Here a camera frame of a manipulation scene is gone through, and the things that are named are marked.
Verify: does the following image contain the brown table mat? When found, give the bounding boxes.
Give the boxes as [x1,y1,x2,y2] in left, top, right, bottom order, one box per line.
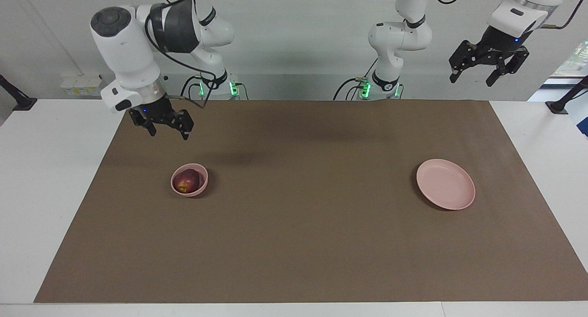
[34,100,588,304]

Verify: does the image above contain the black right base cables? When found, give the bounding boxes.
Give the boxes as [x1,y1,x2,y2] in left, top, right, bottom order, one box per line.
[181,74,249,101]

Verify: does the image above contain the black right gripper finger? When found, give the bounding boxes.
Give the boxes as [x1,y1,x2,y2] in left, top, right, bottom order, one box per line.
[128,109,158,137]
[171,109,195,141]

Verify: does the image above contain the black camera stand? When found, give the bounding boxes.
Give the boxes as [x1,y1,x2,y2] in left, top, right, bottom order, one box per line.
[546,76,588,115]
[0,74,38,112]

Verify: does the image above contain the pink plate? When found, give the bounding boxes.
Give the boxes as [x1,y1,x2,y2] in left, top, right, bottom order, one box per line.
[416,158,476,211]

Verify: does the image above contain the black left base cables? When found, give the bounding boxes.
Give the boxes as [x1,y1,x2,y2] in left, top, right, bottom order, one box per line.
[333,55,382,101]

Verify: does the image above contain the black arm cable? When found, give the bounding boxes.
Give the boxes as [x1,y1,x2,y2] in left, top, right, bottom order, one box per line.
[144,0,217,111]
[429,0,588,31]

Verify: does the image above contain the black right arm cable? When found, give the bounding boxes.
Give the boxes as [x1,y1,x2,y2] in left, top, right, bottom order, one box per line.
[144,0,217,111]

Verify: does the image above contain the black base cables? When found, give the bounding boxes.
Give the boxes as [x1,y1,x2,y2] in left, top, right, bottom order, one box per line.
[181,74,249,101]
[333,55,382,101]

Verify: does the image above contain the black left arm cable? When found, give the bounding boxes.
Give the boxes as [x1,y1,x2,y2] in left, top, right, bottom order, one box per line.
[429,0,588,31]

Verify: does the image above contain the dark red apple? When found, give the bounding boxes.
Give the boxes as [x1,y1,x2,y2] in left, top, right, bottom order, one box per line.
[174,169,201,193]

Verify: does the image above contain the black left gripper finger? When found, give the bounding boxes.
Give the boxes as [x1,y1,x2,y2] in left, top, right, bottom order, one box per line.
[486,48,530,87]
[449,40,482,85]

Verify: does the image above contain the pink bowl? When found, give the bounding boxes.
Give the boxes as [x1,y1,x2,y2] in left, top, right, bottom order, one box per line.
[170,163,209,198]

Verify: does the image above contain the pale blue sheet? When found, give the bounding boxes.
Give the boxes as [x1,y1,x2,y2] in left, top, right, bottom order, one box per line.
[564,94,588,137]

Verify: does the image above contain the white wall socket box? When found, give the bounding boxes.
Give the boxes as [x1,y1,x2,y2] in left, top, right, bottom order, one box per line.
[60,74,111,97]

